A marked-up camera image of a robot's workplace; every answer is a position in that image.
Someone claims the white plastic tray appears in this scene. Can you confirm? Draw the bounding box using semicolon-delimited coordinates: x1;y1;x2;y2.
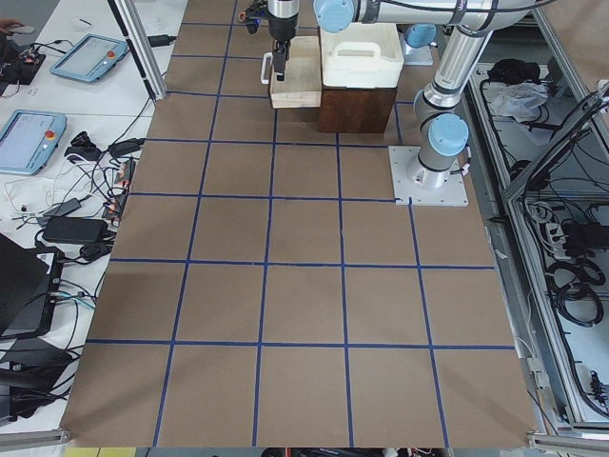
320;23;403;89

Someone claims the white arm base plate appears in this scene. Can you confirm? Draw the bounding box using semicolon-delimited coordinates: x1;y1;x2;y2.
388;146;469;207

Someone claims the aluminium frame post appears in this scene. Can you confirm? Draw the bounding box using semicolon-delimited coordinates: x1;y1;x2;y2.
108;0;167;102

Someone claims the black monitor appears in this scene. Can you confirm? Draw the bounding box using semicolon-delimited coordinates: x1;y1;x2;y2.
1;235;65;340

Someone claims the white crumpled cloth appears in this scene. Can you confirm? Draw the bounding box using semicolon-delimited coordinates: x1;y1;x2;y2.
489;83;548;122

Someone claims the blue teach pendant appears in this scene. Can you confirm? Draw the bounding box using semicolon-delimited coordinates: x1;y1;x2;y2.
49;33;128;83
1;109;68;175

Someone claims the light wooden drawer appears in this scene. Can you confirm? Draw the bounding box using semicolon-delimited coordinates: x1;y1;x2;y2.
269;36;322;109

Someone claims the upper blue teach pendant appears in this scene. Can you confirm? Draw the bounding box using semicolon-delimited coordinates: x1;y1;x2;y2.
49;33;128;83

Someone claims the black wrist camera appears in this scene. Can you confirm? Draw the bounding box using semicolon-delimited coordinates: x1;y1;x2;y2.
238;0;267;34

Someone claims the black cloth bundle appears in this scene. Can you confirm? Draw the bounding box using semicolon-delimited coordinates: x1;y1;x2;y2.
487;58;540;85

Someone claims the white drawer handle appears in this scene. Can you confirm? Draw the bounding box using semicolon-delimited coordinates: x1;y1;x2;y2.
260;52;274;86

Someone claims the aluminium frame right rail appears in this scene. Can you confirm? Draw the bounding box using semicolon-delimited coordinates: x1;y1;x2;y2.
505;85;608;431

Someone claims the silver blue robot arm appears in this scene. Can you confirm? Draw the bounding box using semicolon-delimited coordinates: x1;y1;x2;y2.
313;1;536;189

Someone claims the black power brick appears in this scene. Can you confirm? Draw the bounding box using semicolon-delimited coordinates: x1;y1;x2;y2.
42;217;108;245

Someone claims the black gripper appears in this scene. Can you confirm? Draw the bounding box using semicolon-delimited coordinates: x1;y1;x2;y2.
267;0;299;79

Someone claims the lower blue teach pendant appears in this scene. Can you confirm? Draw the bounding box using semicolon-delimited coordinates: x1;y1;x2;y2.
1;109;68;175

